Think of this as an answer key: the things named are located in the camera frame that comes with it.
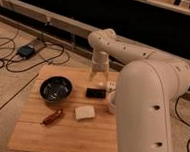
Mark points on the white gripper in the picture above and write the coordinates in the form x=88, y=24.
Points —
x=100, y=63

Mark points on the black eraser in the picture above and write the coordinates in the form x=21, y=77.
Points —
x=96, y=93

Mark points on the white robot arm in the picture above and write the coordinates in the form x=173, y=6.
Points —
x=146, y=85

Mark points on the white ceramic cup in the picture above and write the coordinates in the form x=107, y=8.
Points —
x=110, y=102

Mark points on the small white dice object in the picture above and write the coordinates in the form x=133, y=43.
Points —
x=111, y=85

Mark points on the dark metal bowl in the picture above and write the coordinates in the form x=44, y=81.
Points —
x=55, y=89

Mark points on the wooden table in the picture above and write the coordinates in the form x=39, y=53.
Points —
x=65, y=134

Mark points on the brown wooden stick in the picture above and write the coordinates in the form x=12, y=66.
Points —
x=49, y=119

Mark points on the blue power adapter box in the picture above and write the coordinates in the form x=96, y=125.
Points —
x=25, y=51

